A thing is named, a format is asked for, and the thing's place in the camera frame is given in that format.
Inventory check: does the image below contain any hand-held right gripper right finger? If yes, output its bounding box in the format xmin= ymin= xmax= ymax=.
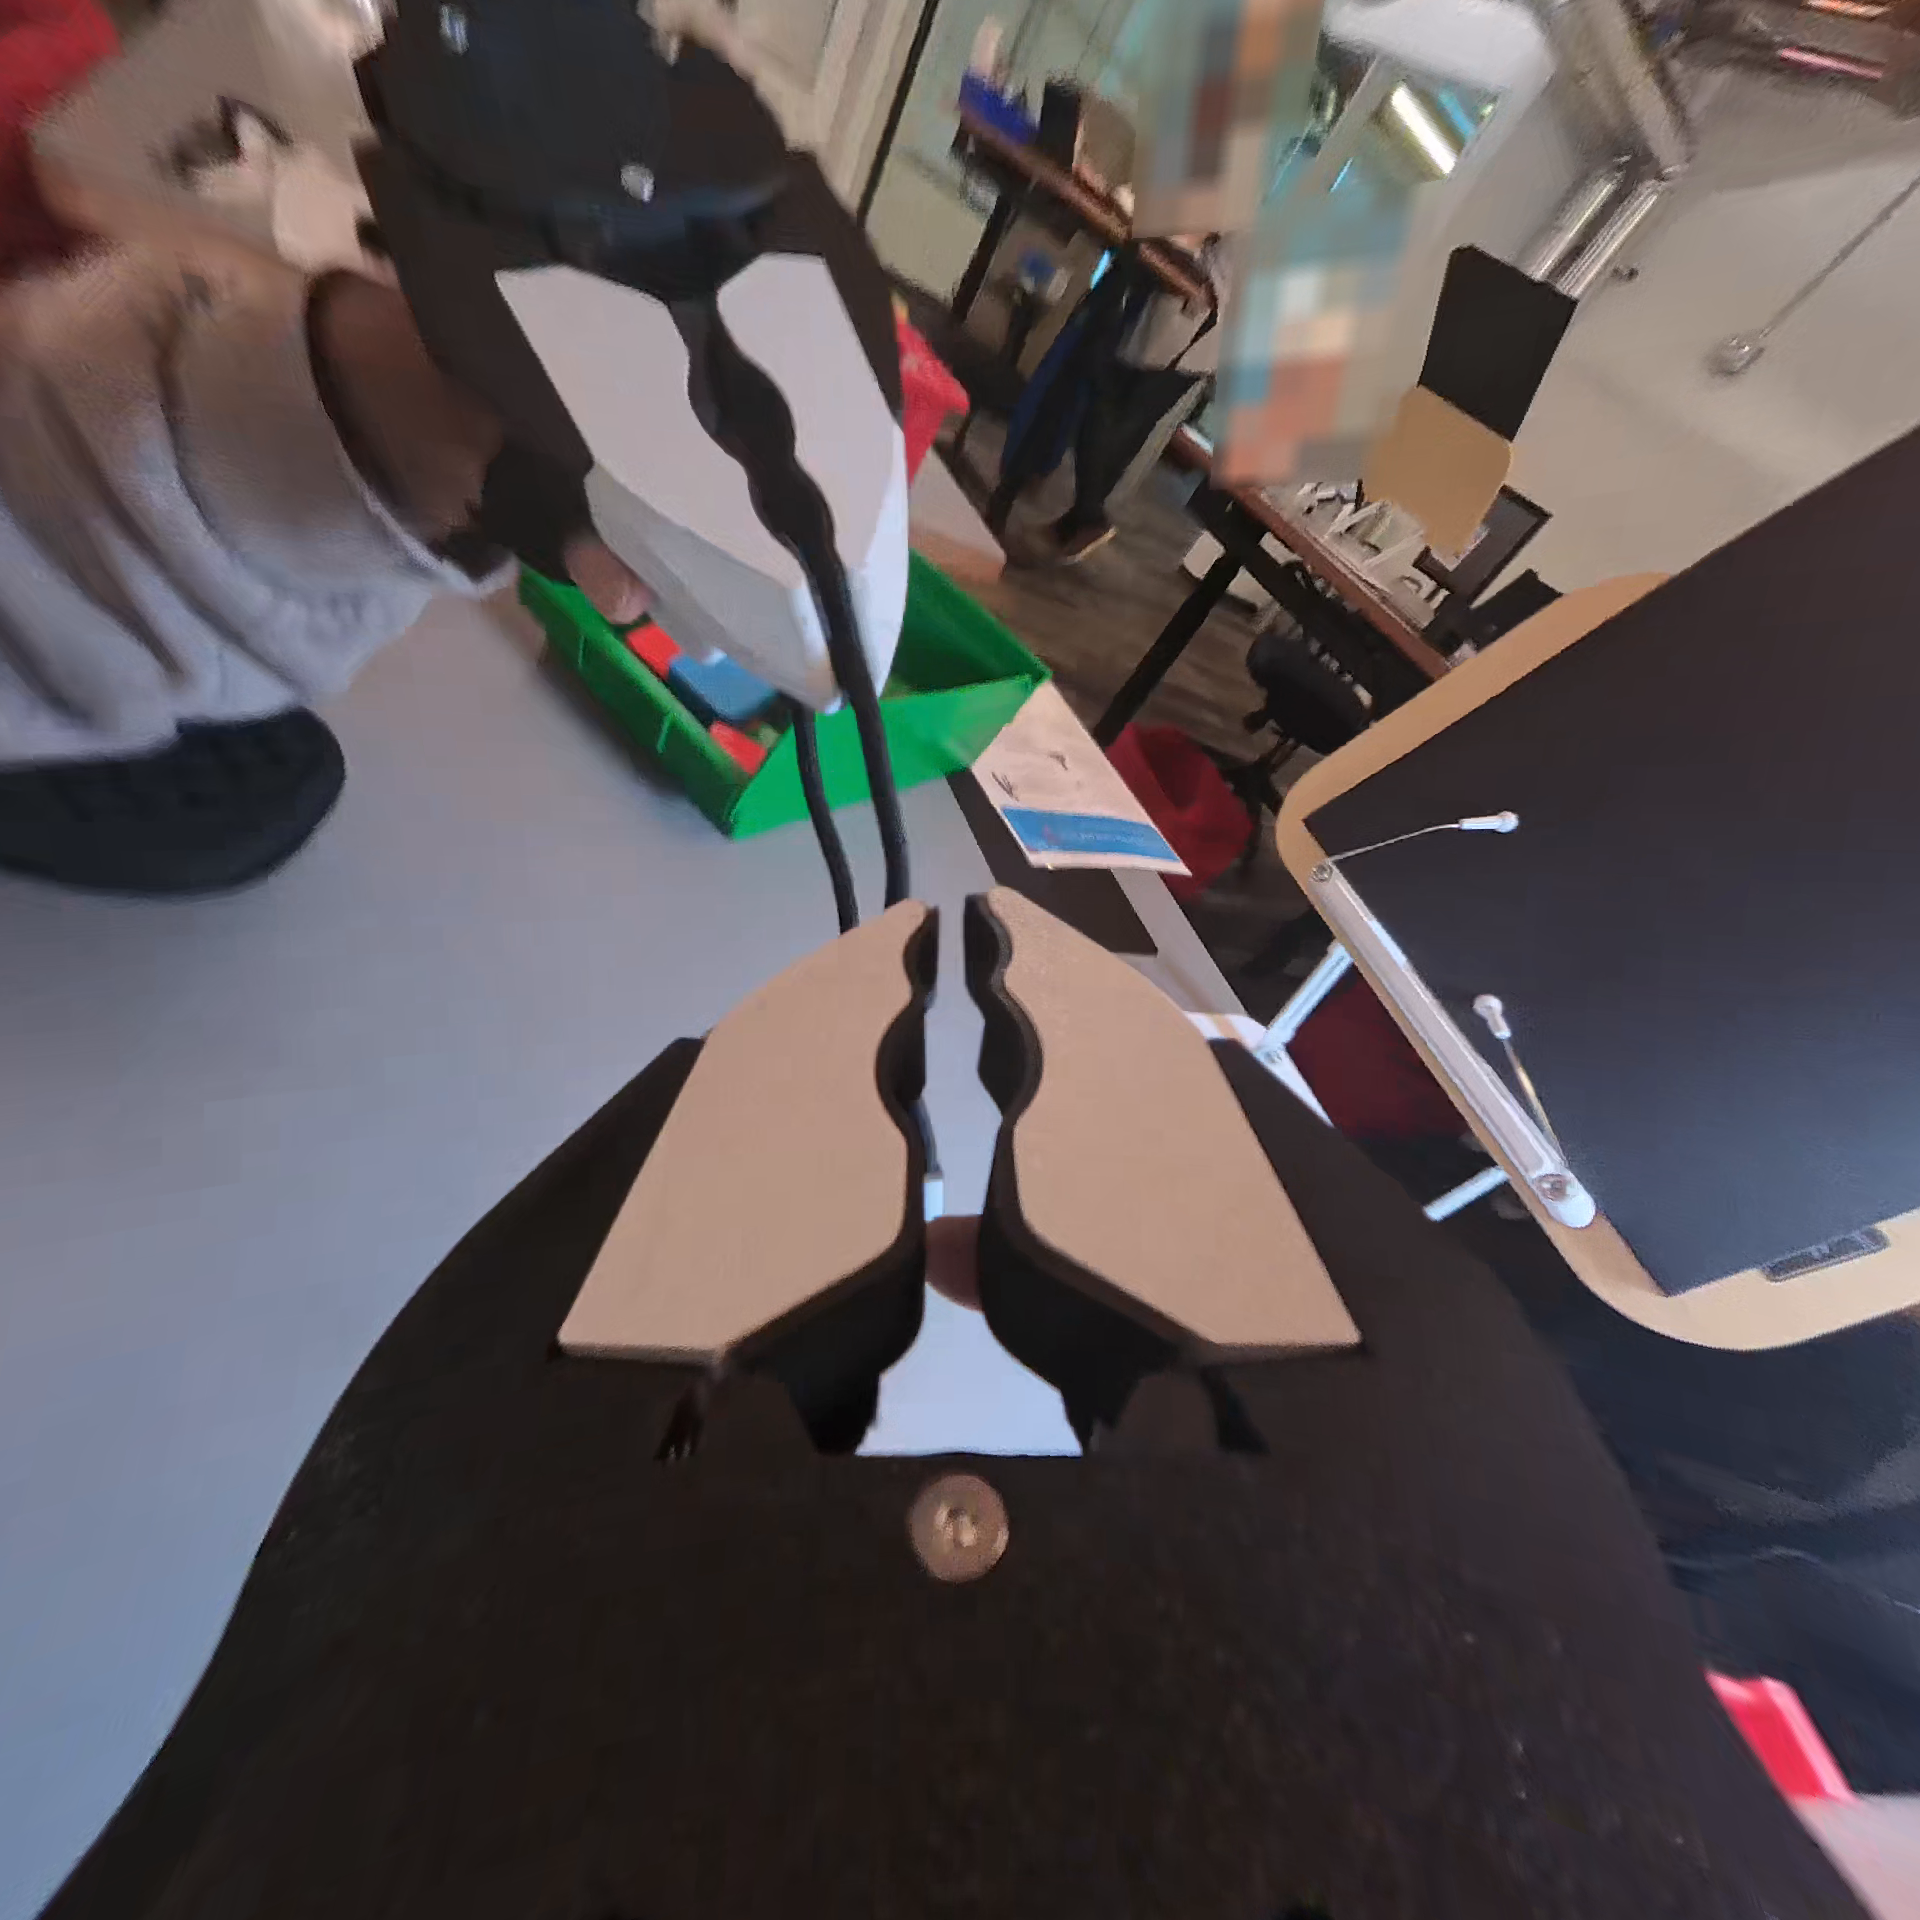
xmin=961 ymin=888 xmax=1367 ymax=1365

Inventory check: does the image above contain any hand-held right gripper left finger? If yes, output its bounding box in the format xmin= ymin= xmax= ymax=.
xmin=558 ymin=901 xmax=939 ymax=1368

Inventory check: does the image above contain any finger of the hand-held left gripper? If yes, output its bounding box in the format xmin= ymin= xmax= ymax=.
xmin=494 ymin=260 xmax=847 ymax=714
xmin=718 ymin=250 xmax=918 ymax=714

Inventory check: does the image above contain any green plastic bin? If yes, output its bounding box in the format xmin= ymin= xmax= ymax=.
xmin=517 ymin=551 xmax=1055 ymax=844

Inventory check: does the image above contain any black cord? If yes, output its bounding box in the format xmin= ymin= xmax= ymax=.
xmin=782 ymin=510 xmax=949 ymax=1221

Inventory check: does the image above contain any red plastic bin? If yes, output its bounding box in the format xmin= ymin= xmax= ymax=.
xmin=1707 ymin=1668 xmax=1858 ymax=1806

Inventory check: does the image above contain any person's left hand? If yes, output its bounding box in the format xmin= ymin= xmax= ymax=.
xmin=306 ymin=278 xmax=662 ymax=630

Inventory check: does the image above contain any white board stand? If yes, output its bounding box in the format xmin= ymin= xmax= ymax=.
xmin=1251 ymin=811 xmax=1600 ymax=1231

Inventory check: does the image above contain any wooden top desk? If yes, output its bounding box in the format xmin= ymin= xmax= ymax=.
xmin=953 ymin=110 xmax=1450 ymax=751

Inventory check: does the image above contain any printed paper sheet blue patch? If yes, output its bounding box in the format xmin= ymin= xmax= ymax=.
xmin=973 ymin=720 xmax=1199 ymax=876

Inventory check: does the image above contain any black office chair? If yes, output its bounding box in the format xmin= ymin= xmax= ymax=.
xmin=1240 ymin=630 xmax=1450 ymax=782

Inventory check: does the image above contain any dark rounded pad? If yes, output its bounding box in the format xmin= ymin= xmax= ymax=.
xmin=0 ymin=708 xmax=350 ymax=901

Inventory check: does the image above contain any black board wooden frame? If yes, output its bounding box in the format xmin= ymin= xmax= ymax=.
xmin=1273 ymin=434 xmax=1920 ymax=1353

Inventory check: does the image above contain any black board tan frame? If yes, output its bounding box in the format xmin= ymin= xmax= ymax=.
xmin=1373 ymin=245 xmax=1579 ymax=554

